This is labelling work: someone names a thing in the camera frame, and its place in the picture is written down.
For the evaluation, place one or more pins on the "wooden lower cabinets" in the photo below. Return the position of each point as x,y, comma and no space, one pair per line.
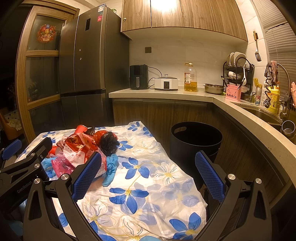
241,153

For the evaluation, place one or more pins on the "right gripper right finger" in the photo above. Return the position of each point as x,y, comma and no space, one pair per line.
243,211

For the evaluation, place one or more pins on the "pink purple plastic bag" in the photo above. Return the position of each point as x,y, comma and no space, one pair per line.
61,166

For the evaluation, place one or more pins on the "small black plastic bag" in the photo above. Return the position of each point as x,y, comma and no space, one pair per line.
90,131

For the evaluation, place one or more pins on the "cooking oil bottle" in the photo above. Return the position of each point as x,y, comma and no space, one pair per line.
190,80

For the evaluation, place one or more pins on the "window blinds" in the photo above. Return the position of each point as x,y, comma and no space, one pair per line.
278,34

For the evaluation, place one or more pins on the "black air fryer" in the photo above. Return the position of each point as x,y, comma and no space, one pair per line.
138,76

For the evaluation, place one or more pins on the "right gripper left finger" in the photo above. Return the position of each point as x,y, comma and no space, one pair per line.
41,220

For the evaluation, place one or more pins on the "pink utensil holder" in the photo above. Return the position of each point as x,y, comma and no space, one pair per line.
233,92

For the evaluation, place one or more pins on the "wooden upper cabinet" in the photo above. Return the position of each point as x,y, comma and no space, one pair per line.
216,16

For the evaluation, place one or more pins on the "black dish rack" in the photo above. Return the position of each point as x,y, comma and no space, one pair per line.
237,68

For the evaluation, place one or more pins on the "red white printed plastic bag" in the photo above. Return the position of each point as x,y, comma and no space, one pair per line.
78,147

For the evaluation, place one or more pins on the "blue disposable glove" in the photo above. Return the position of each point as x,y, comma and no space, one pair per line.
112,164

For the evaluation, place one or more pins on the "wall power outlet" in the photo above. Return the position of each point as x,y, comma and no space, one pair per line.
148,49

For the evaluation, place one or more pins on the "black trash bin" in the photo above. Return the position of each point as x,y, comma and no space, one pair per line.
188,138

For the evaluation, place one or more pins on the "stainless steel sink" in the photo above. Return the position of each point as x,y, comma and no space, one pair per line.
262,114

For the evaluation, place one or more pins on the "orange chair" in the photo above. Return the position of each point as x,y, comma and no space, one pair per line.
10,121

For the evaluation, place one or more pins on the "dark steel refrigerator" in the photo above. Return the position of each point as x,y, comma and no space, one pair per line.
93,62

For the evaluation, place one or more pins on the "wooden glass sliding door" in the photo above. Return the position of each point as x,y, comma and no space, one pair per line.
37,67

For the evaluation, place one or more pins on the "hanging spatula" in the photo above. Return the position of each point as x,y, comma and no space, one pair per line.
257,54

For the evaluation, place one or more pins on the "stainless steel bowl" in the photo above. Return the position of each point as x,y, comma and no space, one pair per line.
213,89

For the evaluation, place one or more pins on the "steel cup by sink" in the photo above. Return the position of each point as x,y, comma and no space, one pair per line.
288,129

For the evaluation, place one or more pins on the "red paper cup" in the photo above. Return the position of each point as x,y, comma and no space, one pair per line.
81,129
55,150

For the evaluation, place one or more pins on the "white rice cooker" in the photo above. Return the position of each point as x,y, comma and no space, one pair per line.
166,83

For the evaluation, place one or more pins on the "pink cloth on faucet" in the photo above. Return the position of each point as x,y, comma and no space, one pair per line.
293,92

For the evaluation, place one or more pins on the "kitchen faucet with coil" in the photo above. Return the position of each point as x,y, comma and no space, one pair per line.
271,82

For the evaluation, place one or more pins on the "blue floral tablecloth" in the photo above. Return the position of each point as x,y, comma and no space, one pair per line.
150,198

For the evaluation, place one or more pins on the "yellow detergent bottle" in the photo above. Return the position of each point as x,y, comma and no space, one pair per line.
274,96

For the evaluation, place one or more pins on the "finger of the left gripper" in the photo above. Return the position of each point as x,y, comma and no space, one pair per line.
9,151
36,156

